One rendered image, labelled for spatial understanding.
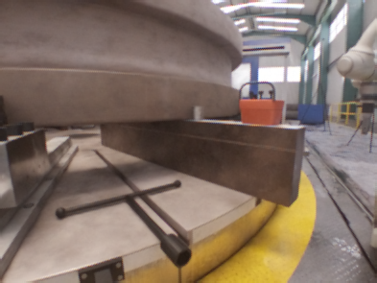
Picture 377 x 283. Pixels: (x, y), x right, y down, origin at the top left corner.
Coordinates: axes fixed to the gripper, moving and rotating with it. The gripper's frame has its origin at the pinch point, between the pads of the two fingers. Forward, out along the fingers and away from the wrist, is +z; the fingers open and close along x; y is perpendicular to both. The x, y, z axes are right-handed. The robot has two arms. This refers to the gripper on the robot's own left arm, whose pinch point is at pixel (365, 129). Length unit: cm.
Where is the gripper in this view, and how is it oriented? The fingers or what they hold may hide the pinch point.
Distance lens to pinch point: 128.8
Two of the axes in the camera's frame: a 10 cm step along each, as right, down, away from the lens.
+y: -6.9, -1.3, 7.1
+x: -7.2, 1.2, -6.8
